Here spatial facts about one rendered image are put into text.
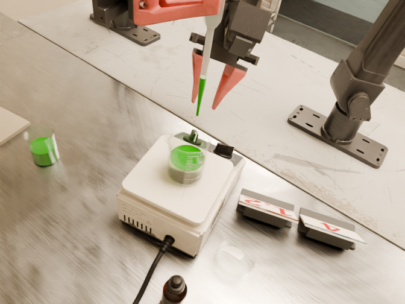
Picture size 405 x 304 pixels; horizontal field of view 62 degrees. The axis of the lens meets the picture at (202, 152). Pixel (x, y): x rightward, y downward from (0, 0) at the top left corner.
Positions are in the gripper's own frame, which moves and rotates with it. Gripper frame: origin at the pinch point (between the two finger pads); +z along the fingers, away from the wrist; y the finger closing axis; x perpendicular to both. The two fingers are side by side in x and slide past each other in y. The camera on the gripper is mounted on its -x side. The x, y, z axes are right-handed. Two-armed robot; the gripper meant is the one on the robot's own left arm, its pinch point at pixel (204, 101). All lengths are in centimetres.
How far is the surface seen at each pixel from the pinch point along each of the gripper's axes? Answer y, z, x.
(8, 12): -79, 10, 134
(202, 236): 2.2, 13.8, -16.8
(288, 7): 101, -64, 278
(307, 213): 20.8, 11.0, -7.7
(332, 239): 22.7, 11.5, -13.2
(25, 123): -27.5, 15.2, 8.3
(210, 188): 2.2, 8.8, -12.8
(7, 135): -29.1, 17.0, 5.6
